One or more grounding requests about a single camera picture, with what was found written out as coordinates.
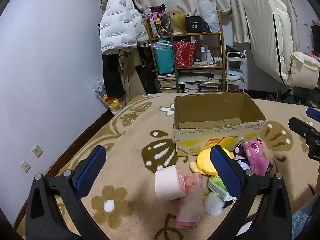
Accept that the green tissue pack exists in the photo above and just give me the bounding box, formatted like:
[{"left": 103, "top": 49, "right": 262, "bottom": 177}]
[{"left": 207, "top": 176, "right": 236, "bottom": 202}]

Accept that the purple haired doll plush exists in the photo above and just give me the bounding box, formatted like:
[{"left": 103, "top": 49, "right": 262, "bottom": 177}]
[{"left": 233, "top": 144, "right": 250, "bottom": 170}]

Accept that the yellow plush toy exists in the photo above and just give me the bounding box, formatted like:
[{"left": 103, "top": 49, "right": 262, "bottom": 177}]
[{"left": 189, "top": 147, "right": 235, "bottom": 176}]

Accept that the pink bear plush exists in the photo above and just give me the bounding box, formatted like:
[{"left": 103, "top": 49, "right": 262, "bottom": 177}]
[{"left": 243, "top": 139, "right": 269, "bottom": 176}]

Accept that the white fluffy pompom plush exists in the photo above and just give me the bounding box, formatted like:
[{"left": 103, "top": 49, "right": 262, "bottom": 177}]
[{"left": 203, "top": 192, "right": 225, "bottom": 216}]

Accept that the dark purple small box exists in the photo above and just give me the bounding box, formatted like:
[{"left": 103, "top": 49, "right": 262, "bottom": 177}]
[{"left": 265, "top": 162, "right": 273, "bottom": 176}]

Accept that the pink blanket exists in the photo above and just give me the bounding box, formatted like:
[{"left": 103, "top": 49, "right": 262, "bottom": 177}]
[{"left": 175, "top": 173, "right": 206, "bottom": 229}]

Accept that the cardboard box with yellow print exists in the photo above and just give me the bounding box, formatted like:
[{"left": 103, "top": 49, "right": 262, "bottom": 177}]
[{"left": 174, "top": 92, "right": 265, "bottom": 157}]

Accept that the cream armchair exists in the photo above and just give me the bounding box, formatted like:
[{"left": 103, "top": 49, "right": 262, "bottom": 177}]
[{"left": 286, "top": 51, "right": 319, "bottom": 89}]

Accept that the plastic bag with yellow toy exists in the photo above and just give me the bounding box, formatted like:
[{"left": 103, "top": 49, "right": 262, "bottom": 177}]
[{"left": 93, "top": 79, "right": 121, "bottom": 115}]

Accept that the white rolling cart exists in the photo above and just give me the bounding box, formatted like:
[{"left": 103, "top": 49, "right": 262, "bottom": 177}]
[{"left": 226, "top": 50, "right": 247, "bottom": 92}]

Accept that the white folded mattress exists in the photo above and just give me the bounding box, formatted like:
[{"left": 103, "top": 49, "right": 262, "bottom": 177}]
[{"left": 243, "top": 0, "right": 301, "bottom": 86}]

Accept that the stack of books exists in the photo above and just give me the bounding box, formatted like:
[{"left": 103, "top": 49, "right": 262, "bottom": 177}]
[{"left": 158, "top": 73, "right": 177, "bottom": 93}]

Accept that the red gift bag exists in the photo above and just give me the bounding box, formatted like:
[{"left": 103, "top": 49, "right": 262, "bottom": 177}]
[{"left": 174, "top": 41, "right": 196, "bottom": 68}]

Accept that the teal storage bag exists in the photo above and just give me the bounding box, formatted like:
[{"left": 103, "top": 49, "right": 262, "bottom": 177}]
[{"left": 151, "top": 39, "right": 174, "bottom": 74}]

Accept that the black box labelled 40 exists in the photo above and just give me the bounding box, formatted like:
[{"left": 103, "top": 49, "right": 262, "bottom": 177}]
[{"left": 185, "top": 16, "right": 202, "bottom": 33}]

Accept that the wooden shelf rack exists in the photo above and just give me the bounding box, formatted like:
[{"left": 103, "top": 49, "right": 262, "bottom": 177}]
[{"left": 145, "top": 5, "right": 225, "bottom": 93}]

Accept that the white puffer jacket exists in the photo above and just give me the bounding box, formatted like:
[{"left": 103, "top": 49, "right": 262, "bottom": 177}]
[{"left": 100, "top": 0, "right": 149, "bottom": 55}]

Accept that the blonde wig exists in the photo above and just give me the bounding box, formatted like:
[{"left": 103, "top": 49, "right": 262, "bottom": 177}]
[{"left": 170, "top": 11, "right": 187, "bottom": 35}]

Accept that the purple anime poster bag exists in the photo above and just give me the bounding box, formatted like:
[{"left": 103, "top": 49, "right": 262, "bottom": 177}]
[{"left": 146, "top": 4, "right": 170, "bottom": 37}]

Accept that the wall socket upper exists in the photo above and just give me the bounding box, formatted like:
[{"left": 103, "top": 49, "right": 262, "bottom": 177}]
[{"left": 32, "top": 145, "right": 43, "bottom": 158}]

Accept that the wall socket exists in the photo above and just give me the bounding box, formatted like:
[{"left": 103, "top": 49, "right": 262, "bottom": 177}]
[
  {"left": 20, "top": 160, "right": 31, "bottom": 173},
  {"left": 32, "top": 145, "right": 43, "bottom": 158}
]

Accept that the wall socket lower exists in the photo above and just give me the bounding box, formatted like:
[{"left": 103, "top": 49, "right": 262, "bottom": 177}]
[{"left": 20, "top": 160, "right": 31, "bottom": 173}]

